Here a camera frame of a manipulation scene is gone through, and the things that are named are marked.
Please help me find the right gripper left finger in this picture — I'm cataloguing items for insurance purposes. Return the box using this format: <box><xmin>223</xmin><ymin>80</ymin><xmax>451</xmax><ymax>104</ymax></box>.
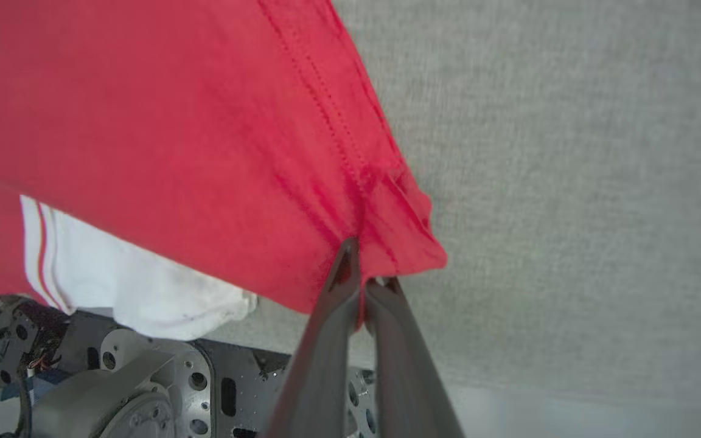
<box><xmin>264</xmin><ymin>237</ymin><xmax>367</xmax><ymax>438</ymax></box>

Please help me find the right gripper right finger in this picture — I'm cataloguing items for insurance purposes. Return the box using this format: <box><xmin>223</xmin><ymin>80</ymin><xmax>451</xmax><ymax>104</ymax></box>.
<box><xmin>363</xmin><ymin>276</ymin><xmax>467</xmax><ymax>438</ymax></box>

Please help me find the red and white shirt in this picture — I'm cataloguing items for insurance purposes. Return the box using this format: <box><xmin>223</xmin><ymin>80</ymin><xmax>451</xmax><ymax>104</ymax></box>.
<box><xmin>0</xmin><ymin>0</ymin><xmax>449</xmax><ymax>342</ymax></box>

